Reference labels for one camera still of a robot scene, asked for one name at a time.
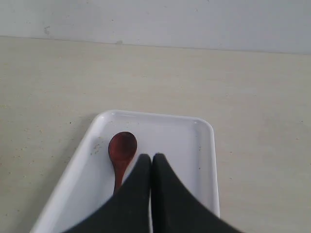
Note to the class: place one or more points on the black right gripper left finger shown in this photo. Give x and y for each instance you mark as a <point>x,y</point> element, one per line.
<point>127,211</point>

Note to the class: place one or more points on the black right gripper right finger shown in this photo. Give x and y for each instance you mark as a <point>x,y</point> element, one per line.
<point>175,209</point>

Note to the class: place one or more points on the dark red wooden spoon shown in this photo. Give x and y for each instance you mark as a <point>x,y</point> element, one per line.
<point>121,149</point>

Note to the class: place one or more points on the white rectangular plastic tray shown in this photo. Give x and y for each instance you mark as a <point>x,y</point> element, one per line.
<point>88,180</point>

